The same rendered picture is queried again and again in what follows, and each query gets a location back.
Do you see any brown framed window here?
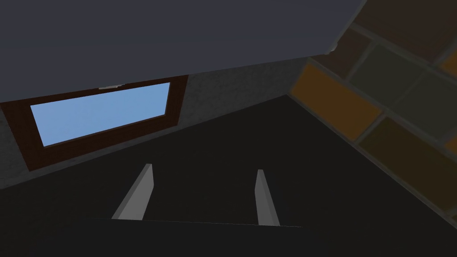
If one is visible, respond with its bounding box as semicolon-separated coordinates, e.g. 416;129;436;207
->
0;75;189;172

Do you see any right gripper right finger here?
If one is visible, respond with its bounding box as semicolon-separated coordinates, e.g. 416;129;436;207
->
254;169;281;227

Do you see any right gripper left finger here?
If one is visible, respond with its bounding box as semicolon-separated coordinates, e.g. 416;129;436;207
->
111;163;155;221

